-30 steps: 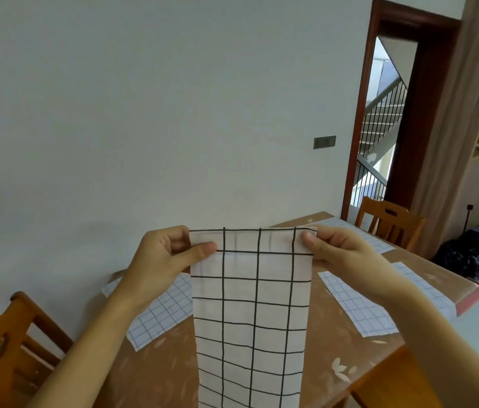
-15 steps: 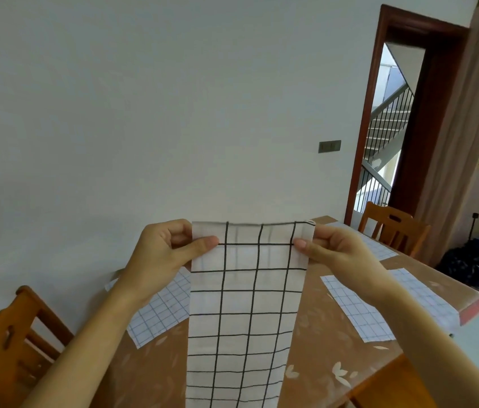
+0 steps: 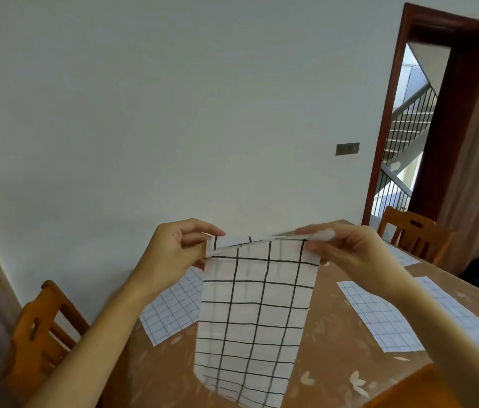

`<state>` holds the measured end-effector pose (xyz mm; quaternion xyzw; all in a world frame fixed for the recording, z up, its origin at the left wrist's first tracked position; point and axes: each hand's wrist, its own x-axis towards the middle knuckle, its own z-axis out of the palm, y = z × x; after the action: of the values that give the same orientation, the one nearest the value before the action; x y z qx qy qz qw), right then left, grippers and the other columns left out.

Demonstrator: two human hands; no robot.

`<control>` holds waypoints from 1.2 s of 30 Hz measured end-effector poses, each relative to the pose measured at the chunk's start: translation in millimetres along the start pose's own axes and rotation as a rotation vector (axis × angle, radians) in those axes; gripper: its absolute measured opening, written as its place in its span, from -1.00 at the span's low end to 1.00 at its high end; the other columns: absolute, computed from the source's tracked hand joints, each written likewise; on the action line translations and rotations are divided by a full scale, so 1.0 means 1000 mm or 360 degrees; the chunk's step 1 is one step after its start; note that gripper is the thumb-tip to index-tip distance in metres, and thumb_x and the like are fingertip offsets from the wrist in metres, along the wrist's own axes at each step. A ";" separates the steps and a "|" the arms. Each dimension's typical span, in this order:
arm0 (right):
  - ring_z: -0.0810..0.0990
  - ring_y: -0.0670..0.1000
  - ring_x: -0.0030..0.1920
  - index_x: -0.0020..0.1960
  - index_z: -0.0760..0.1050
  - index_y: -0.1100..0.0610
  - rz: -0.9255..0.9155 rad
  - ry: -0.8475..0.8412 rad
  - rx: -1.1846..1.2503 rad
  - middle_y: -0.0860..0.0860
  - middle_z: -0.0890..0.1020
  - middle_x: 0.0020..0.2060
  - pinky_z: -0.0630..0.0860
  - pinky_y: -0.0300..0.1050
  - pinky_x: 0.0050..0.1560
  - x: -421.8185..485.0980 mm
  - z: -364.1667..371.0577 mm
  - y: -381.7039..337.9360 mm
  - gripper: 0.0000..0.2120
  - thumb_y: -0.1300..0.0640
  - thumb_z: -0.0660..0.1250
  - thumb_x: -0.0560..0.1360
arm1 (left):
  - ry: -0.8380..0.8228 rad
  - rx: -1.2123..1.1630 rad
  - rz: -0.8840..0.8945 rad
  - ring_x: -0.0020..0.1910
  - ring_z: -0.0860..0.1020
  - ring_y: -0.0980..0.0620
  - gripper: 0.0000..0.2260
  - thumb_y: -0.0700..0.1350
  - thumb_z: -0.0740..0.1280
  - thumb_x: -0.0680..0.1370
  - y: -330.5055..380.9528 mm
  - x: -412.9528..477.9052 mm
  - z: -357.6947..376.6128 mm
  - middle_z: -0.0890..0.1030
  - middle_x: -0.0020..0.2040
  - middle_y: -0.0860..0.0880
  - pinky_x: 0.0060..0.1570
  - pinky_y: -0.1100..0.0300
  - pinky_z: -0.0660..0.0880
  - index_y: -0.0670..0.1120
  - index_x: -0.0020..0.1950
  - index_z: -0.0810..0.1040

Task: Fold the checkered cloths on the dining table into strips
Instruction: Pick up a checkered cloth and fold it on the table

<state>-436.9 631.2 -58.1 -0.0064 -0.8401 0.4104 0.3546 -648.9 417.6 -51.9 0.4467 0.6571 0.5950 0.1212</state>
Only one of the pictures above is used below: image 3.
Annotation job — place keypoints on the grey staircase with railing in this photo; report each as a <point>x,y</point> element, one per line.
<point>409,123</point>

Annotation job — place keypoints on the person's left thumb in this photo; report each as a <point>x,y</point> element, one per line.
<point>203,228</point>

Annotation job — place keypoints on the blue grid paper sheet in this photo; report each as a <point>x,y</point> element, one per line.
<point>171,305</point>
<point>403,255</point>
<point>375,318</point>

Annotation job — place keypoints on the orange wooden chair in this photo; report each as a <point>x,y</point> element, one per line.
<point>420,235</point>
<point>31,335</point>

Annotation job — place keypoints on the person's right thumb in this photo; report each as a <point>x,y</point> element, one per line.
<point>313,232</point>

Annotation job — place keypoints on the grey wall switch plate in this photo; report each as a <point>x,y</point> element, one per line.
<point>347,149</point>

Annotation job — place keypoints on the dark brown wooden door frame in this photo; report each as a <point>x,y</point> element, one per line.
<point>456,123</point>

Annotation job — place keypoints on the person's left hand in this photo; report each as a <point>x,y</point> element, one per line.
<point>163,254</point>

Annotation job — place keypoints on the white black-grid cloth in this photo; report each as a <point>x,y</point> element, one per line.
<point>256,314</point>

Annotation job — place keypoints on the person's right hand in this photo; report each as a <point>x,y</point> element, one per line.
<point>362,259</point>

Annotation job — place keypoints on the person's right forearm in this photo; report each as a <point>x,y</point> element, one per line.
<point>447,335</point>

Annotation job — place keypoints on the person's left forearm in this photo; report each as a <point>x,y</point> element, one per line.
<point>95,339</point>

